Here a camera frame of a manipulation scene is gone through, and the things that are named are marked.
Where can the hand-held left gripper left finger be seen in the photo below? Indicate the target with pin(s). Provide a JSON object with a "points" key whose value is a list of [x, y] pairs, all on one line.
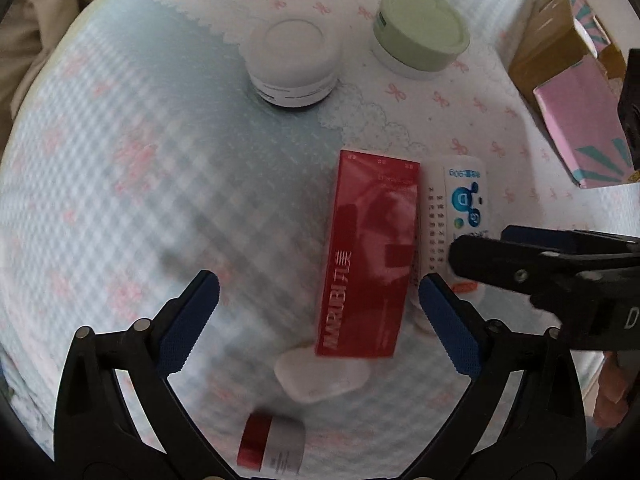
{"points": [[192, 322]]}

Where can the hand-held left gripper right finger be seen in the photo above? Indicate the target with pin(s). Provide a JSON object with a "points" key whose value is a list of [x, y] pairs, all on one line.
{"points": [[447, 327]]}

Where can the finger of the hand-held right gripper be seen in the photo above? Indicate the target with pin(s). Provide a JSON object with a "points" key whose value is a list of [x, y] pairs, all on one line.
{"points": [[550, 239], [492, 260]]}

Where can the white dehumidifier box blue label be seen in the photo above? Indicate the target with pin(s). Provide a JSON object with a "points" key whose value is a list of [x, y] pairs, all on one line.
{"points": [[450, 200]]}

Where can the red cosmetics box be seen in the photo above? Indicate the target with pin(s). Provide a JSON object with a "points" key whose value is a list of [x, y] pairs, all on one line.
{"points": [[367, 255]]}

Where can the person's right hand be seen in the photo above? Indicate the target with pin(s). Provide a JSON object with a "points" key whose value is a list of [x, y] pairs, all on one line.
{"points": [[612, 390]]}

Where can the small white plastic case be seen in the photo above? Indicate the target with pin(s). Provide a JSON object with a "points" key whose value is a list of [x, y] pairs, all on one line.
{"points": [[320, 375]]}

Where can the small jar with red cap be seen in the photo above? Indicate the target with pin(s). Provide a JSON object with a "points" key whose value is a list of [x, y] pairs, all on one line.
{"points": [[272, 442]]}

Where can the dark object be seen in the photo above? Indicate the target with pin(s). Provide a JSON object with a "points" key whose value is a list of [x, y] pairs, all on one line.
{"points": [[631, 110]]}

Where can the pink and yellow carton box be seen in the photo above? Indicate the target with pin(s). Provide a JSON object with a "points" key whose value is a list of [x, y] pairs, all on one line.
{"points": [[575, 85]]}

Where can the white jar with green lid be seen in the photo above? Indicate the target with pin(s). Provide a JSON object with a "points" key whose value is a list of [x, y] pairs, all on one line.
{"points": [[417, 27]]}

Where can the white round jar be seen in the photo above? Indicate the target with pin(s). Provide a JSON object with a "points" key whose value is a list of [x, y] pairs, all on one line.
{"points": [[295, 57]]}

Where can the beige cloth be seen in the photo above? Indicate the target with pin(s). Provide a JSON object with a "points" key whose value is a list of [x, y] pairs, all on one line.
{"points": [[25, 50]]}

